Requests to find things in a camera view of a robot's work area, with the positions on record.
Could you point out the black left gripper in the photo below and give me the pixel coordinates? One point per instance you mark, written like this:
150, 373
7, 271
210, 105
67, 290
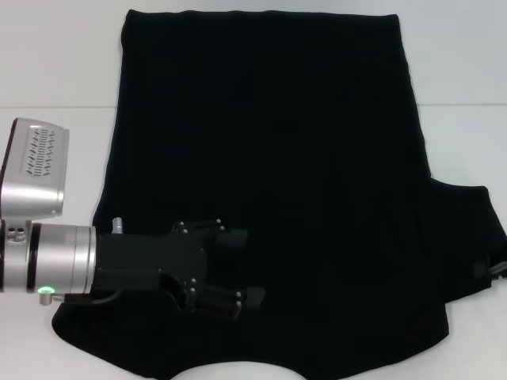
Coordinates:
158, 261

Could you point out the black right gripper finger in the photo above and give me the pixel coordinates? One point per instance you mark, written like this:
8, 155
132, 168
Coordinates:
480, 269

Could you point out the black t-shirt with FREE print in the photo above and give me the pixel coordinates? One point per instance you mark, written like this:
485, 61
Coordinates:
277, 118

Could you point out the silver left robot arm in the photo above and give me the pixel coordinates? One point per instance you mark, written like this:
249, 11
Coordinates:
59, 257

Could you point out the silver stud on left gripper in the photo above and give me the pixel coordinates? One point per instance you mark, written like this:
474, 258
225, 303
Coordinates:
117, 225

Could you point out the silver camera mount bracket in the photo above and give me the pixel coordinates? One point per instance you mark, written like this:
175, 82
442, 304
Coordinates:
16, 233

